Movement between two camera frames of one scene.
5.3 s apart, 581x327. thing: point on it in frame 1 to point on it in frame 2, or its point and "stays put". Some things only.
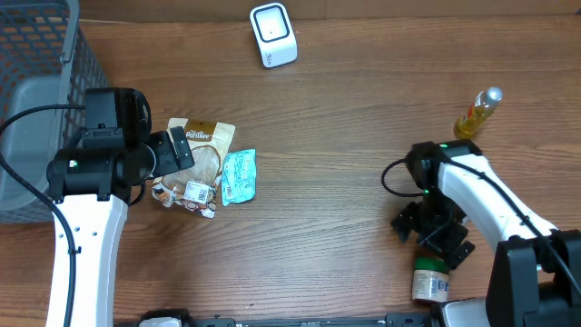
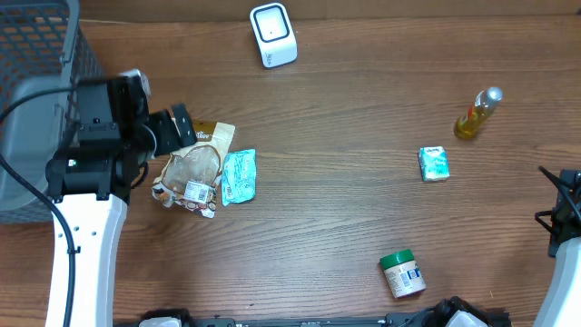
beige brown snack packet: x=194 y=187 stays put
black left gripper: x=170 y=163 to x=172 y=142
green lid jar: x=430 y=279 to x=402 y=272
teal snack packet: x=239 y=177 stays put
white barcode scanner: x=274 y=34 stays put
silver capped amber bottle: x=485 y=104 stays put
